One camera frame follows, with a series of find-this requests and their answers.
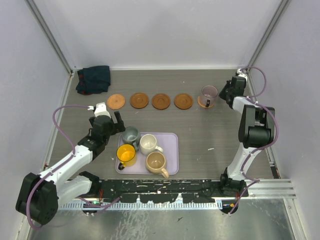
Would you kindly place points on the dark blue folded cloth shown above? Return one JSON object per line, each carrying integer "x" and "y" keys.
{"x": 93, "y": 80}

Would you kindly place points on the grey-green ceramic mug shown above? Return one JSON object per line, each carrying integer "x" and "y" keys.
{"x": 131, "y": 136}

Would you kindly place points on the woven rattan coaster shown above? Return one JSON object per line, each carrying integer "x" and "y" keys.
{"x": 116, "y": 101}
{"x": 203, "y": 106}

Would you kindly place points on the slotted cable duct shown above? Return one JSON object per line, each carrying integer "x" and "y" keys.
{"x": 80, "y": 205}

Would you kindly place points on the yellow transparent mug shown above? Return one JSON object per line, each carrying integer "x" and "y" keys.
{"x": 126, "y": 155}

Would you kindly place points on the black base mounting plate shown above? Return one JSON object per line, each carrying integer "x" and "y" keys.
{"x": 162, "y": 191}

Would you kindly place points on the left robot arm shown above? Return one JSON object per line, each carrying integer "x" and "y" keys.
{"x": 42, "y": 194}

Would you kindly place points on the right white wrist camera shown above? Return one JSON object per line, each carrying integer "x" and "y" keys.
{"x": 242, "y": 73}

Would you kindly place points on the aluminium front rail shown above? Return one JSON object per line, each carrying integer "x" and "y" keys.
{"x": 266, "y": 188}

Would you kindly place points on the purple transparent mug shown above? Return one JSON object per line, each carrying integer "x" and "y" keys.
{"x": 208, "y": 95}

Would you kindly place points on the beige ceramic mug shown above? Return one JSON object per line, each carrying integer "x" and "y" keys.
{"x": 156, "y": 164}

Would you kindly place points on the brown wooden coaster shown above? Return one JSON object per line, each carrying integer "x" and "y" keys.
{"x": 139, "y": 100}
{"x": 183, "y": 101}
{"x": 161, "y": 101}

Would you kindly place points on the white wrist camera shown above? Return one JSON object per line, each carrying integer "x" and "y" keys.
{"x": 100, "y": 109}
{"x": 242, "y": 73}

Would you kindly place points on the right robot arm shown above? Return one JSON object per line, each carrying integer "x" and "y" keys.
{"x": 256, "y": 132}

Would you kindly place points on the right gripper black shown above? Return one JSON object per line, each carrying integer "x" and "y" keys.
{"x": 222, "y": 95}

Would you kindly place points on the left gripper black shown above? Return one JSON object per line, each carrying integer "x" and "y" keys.
{"x": 116, "y": 127}

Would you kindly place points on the lavender plastic tray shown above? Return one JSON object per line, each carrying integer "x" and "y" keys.
{"x": 169, "y": 142}

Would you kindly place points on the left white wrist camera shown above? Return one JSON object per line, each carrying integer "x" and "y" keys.
{"x": 100, "y": 109}

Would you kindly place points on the white ceramic mug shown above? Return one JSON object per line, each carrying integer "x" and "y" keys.
{"x": 148, "y": 144}

